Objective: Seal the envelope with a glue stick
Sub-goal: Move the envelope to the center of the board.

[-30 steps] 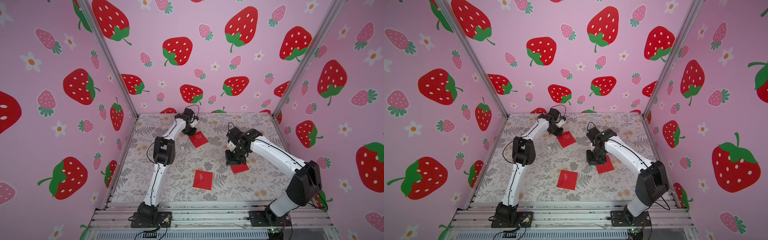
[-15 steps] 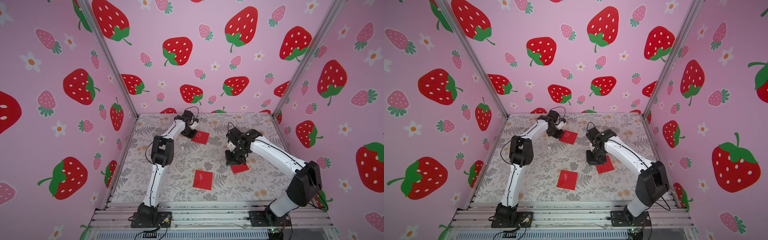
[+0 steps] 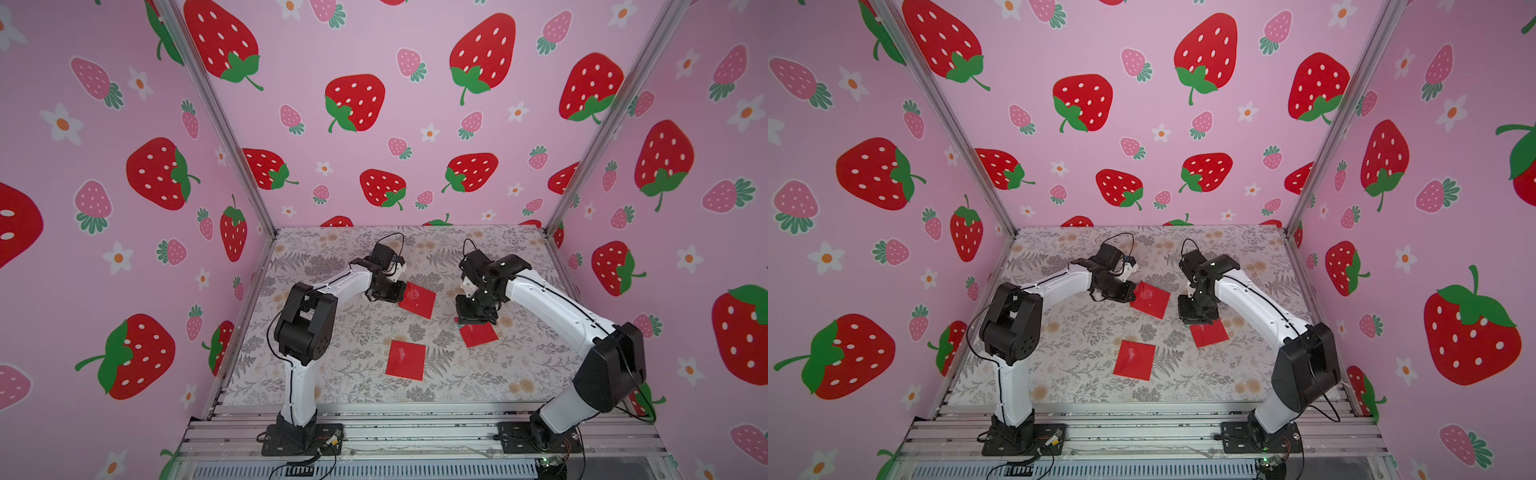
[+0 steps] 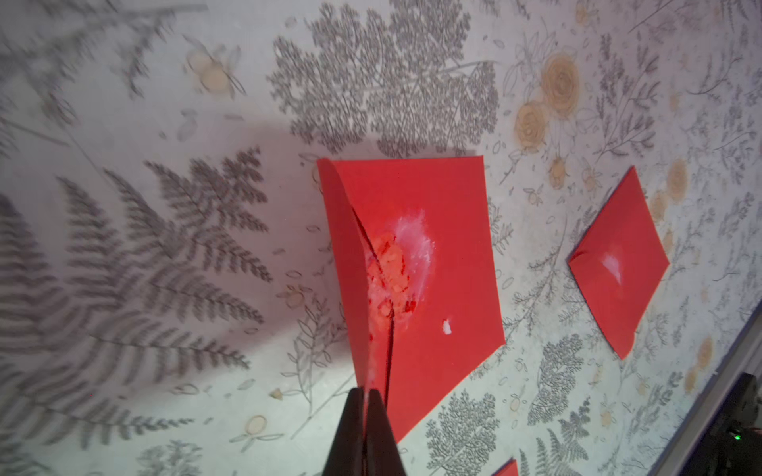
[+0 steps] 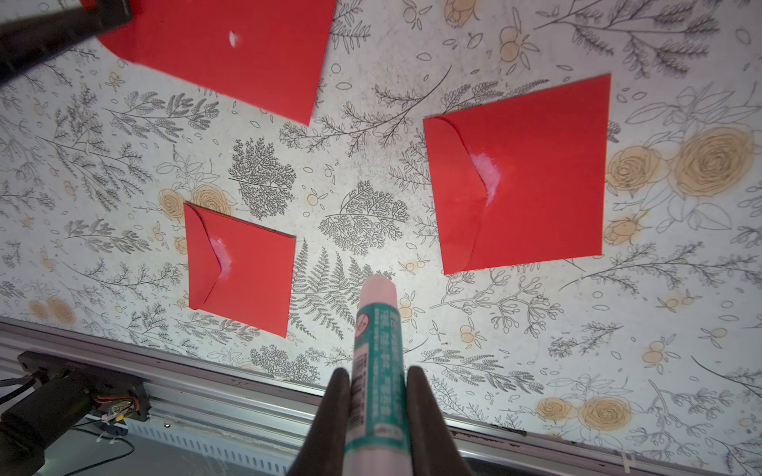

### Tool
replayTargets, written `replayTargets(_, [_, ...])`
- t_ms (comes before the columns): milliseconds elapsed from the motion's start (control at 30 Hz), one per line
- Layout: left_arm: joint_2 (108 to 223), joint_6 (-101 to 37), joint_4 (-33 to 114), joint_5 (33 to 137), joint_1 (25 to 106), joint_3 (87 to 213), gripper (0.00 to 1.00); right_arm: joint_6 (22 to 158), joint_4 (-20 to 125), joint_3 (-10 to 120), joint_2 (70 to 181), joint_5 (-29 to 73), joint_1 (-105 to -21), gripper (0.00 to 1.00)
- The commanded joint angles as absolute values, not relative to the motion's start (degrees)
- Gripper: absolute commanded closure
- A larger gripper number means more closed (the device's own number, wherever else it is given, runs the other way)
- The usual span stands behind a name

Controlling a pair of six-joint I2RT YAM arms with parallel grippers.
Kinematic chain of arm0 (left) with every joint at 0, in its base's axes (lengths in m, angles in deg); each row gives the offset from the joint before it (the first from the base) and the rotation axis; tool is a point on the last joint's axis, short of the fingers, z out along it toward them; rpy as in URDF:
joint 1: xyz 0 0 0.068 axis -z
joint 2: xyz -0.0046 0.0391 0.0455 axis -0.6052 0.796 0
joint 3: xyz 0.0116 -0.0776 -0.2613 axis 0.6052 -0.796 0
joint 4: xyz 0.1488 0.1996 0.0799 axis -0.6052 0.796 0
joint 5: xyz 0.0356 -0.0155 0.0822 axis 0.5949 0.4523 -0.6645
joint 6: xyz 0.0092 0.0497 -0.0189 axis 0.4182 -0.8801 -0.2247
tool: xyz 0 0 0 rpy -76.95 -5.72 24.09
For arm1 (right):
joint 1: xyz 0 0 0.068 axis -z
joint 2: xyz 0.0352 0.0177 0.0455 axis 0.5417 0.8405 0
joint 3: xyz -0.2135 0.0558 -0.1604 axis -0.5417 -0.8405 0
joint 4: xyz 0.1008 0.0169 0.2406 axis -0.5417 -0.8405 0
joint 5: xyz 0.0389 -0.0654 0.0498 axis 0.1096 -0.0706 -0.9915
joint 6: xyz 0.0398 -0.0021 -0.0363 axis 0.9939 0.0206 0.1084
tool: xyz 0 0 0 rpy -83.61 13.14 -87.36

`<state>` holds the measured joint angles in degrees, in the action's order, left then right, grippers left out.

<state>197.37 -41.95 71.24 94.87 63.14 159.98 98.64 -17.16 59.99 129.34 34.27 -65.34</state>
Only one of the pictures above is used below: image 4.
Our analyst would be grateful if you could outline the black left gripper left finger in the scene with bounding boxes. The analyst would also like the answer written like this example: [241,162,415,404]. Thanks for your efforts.
[321,388,364,476]

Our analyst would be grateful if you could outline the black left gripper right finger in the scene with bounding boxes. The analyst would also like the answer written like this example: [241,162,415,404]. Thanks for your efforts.
[364,389,407,476]

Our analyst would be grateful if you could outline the red envelope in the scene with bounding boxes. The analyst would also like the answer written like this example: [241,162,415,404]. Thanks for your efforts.
[492,458,519,476]
[317,157,505,440]
[568,168,669,360]

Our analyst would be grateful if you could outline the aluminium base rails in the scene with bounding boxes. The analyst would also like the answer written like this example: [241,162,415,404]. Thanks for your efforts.
[650,307,761,475]

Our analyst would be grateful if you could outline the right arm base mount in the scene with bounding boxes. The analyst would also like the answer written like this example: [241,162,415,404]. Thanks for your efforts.
[680,373,761,476]

